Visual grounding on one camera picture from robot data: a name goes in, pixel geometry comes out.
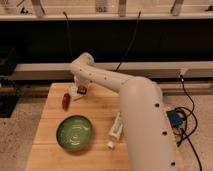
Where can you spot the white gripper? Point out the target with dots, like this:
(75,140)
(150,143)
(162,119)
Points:
(81,82)

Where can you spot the dark brown eraser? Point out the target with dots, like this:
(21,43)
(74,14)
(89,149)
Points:
(82,90)

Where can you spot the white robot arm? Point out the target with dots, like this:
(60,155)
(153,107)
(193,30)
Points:
(147,131)

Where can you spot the white sponge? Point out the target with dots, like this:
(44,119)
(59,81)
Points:
(74,94)

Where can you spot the red brown oval object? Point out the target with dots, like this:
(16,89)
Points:
(66,101)

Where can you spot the green bowl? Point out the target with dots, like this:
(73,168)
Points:
(74,133)

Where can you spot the white tube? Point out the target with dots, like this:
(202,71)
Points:
(116,129)

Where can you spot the small white cap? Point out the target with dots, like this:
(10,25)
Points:
(110,145)

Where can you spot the black object left floor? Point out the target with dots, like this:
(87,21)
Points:
(8,101)

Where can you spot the blue electronic box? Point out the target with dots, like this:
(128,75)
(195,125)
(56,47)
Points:
(174,118)

